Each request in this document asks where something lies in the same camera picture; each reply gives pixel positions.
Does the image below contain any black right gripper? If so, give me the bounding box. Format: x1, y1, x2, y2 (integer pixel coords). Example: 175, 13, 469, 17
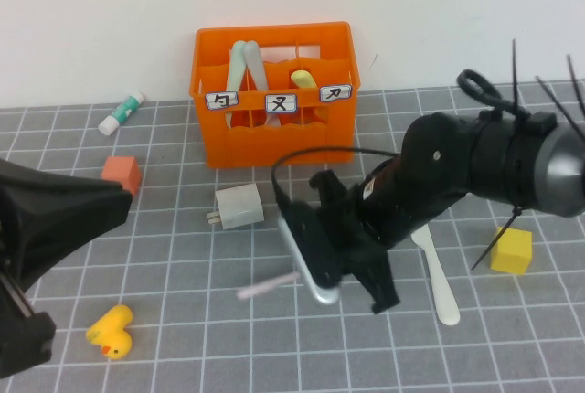
318, 190, 402, 315

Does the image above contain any pink plastic spoon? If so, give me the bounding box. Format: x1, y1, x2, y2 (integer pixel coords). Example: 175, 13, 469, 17
235, 271, 302, 302

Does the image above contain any yellow plastic knife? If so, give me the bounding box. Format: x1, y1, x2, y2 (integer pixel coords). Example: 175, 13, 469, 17
289, 70, 328, 122

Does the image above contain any grey plastic fork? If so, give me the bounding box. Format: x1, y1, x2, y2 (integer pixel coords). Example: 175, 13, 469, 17
243, 40, 282, 128

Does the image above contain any mint green plastic spoon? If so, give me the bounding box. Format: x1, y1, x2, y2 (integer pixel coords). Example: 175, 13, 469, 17
223, 40, 249, 129

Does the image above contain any orange plastic cutlery holder crate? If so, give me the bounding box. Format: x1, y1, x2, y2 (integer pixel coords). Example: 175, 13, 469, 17
189, 21, 362, 170

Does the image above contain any cream white plastic knife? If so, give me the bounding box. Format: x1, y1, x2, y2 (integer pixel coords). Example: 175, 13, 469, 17
410, 223, 461, 326

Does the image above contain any black zip tie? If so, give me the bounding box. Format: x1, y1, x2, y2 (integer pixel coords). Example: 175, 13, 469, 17
510, 38, 522, 115
565, 53, 585, 120
534, 74, 585, 141
469, 204, 523, 271

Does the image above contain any white power adapter plug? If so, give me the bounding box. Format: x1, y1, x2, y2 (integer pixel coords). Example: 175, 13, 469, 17
206, 183, 266, 231

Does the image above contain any large yellow cube block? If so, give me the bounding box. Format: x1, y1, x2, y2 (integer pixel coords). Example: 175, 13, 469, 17
489, 227, 534, 275

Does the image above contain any grey grid pattern table mat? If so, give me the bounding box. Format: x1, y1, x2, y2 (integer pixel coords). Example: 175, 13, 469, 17
0, 78, 585, 393

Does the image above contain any white label with knife character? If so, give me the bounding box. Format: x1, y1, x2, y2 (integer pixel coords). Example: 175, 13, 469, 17
318, 84, 353, 104

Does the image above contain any white label with fork character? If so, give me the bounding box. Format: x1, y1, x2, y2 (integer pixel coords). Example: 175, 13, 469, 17
264, 93, 299, 114

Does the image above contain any white label with spoon character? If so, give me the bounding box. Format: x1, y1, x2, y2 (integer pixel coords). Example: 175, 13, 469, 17
204, 91, 240, 112

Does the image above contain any yellow rubber duck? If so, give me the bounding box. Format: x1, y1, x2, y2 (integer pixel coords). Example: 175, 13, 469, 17
85, 304, 133, 361

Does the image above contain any salmon pink cube block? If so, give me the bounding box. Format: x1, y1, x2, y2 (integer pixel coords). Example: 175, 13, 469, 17
101, 155, 143, 197

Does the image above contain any white and green glue stick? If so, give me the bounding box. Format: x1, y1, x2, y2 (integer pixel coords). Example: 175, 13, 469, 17
98, 92, 146, 137

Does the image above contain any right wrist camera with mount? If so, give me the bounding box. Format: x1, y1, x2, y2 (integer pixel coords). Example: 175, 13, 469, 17
277, 170, 349, 306

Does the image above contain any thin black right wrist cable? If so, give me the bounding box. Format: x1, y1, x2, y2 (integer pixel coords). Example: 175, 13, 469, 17
271, 148, 399, 211

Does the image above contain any thick black looped cable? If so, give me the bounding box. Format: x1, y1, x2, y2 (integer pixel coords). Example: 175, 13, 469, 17
455, 68, 531, 120

